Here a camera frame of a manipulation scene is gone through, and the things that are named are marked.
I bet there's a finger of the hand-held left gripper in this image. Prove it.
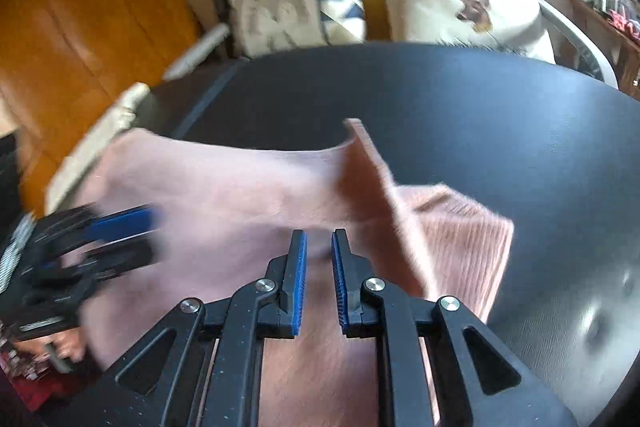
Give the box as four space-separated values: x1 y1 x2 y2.
82 237 155 280
87 203 157 242

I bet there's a clutter of small jars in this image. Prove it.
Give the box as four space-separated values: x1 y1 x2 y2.
575 0 640 40

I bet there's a tiger print cushion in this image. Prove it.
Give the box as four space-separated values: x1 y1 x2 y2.
227 0 367 60

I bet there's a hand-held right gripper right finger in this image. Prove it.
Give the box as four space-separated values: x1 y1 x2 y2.
331 228 577 427

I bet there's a wooden side table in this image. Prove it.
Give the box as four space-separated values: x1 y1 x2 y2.
570 0 640 102

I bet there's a cream white cloth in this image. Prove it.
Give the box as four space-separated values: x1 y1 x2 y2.
45 82 151 215

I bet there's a pink knit sweater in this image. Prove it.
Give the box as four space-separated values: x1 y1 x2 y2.
75 118 516 427

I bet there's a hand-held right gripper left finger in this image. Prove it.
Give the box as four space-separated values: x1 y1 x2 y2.
55 228 308 427

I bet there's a person's left hand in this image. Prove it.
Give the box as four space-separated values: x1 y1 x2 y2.
20 329 88 365

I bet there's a red cloth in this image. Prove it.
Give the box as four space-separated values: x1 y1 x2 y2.
10 364 103 413

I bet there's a deer print cushion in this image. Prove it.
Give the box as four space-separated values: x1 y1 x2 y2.
376 0 557 65

